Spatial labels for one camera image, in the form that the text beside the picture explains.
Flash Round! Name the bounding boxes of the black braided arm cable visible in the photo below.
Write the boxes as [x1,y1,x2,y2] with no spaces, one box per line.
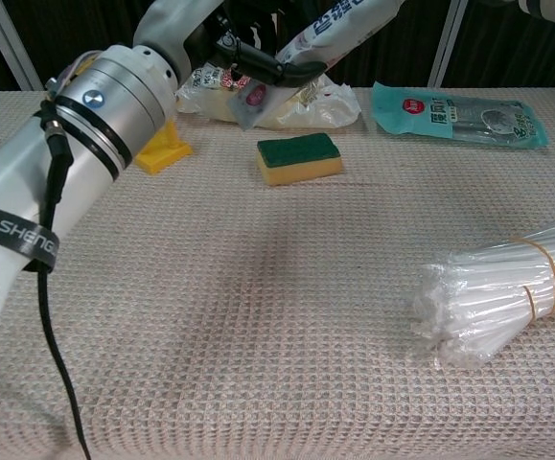
[36,98,92,460]

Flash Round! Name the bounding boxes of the white metal frame post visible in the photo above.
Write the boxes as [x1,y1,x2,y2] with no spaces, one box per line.
[428,0,469,88]
[0,0,44,91]

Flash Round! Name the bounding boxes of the yellow plastic holed rack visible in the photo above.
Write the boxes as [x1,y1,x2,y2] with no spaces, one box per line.
[134,119,195,176]

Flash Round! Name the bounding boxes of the bagged pack of yellow sponges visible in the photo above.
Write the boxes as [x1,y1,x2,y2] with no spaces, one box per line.
[175,66,362,130]

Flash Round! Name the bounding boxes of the black printed cable strap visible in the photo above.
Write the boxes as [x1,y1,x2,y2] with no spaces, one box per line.
[0,200,61,273]

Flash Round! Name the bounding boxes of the bundle of clear wrapped straws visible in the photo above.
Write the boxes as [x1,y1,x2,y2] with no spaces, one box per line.
[410,203,555,369]

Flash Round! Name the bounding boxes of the grey black left robot hand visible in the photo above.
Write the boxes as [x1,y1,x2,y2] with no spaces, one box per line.
[132,0,329,88]

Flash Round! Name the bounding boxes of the small yellow rubber band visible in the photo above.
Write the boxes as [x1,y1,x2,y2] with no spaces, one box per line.
[520,285,540,320]

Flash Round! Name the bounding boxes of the beige waffle weave tablecloth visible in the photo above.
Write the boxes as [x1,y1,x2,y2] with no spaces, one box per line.
[0,85,555,460]

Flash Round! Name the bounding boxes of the large yellow rubber band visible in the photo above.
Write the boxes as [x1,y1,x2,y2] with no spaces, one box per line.
[506,236,555,315]

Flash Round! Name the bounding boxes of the dark pleated curtain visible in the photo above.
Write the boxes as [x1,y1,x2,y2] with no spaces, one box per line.
[0,0,555,93]

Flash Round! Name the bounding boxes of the green yellow scrub sponge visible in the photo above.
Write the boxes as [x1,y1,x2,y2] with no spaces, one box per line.
[256,132,345,187]

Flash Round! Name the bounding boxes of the white toothpaste tube blue print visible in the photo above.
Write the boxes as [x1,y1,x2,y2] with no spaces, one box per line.
[227,0,405,133]

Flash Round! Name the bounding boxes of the thin coloured wrist wires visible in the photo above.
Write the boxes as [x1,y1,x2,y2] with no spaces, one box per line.
[44,50,99,100]

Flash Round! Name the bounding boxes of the teal plastic product pouch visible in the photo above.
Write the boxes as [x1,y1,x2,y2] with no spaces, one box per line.
[370,80,550,150]

